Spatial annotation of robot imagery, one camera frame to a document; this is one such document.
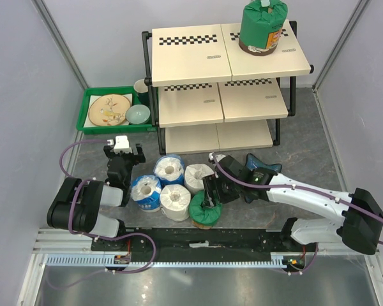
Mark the aluminium frame post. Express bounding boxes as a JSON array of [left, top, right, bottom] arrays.
[[32, 0, 89, 89], [312, 0, 371, 92]]

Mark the green plastic tray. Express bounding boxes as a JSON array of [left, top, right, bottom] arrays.
[[76, 86, 156, 135]]

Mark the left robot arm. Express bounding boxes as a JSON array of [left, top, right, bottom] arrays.
[[47, 140, 146, 251]]

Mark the blue starfish shaped dish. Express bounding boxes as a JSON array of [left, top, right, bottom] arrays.
[[237, 153, 282, 203]]

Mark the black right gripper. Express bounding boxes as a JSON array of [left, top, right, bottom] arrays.
[[202, 173, 241, 208]]

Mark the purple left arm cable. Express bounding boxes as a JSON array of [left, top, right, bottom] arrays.
[[46, 138, 157, 290]]

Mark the blue plastic roll front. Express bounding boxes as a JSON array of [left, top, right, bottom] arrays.
[[131, 175, 162, 212]]

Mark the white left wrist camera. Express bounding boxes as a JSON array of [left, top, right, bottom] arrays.
[[107, 135, 133, 154]]

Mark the black frame beige shelf rack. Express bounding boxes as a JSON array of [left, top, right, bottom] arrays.
[[142, 20, 313, 155]]

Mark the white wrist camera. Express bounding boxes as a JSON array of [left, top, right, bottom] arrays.
[[208, 152, 226, 164], [107, 135, 133, 154]]

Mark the white paper under plate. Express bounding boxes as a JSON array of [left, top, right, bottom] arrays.
[[82, 92, 134, 129]]

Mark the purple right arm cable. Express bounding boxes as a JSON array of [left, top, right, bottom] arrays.
[[210, 156, 383, 277]]

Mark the dark green mug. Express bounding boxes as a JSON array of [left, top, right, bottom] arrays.
[[133, 79, 150, 106]]

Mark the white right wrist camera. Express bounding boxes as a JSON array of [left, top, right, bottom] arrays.
[[208, 152, 226, 164]]

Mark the white roll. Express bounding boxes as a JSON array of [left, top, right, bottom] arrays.
[[184, 164, 214, 196], [159, 184, 192, 222]]

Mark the light teal patterned bowl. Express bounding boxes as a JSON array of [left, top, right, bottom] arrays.
[[126, 105, 151, 125]]

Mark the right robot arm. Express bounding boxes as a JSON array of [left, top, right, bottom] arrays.
[[201, 153, 383, 255]]

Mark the right aluminium frame post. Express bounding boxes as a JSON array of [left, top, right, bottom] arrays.
[[312, 0, 371, 92]]

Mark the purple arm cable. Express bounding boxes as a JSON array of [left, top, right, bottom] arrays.
[[210, 156, 383, 277], [46, 138, 157, 290]]

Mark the white roll back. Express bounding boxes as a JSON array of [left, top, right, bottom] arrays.
[[184, 164, 214, 196]]

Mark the blue plastic roll back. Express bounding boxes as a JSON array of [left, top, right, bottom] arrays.
[[153, 154, 185, 186]]

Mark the blue plastic roll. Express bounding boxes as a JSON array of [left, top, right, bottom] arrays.
[[131, 175, 162, 212], [153, 154, 185, 186]]

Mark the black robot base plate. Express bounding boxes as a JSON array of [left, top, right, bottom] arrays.
[[91, 226, 320, 264]]

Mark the left aluminium frame post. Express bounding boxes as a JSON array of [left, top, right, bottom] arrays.
[[32, 0, 89, 89]]

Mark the green roll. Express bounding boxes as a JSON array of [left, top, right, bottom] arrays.
[[188, 191, 223, 228], [239, 0, 288, 56]]

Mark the white roll front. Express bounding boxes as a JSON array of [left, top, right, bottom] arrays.
[[159, 184, 192, 222]]

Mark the oval bird pattern plate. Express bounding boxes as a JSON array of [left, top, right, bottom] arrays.
[[88, 94, 131, 126]]

